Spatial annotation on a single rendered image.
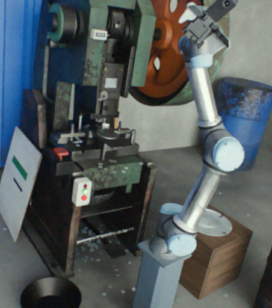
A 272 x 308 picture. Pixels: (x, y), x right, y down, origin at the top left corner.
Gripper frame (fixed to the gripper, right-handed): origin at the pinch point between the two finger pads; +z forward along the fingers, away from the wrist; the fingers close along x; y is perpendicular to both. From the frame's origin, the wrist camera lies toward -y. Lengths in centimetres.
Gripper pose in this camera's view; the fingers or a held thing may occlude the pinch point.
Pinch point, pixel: (210, 24)
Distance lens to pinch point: 104.2
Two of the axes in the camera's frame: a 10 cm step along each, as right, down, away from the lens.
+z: -1.0, 4.3, -9.0
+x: -7.4, -6.4, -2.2
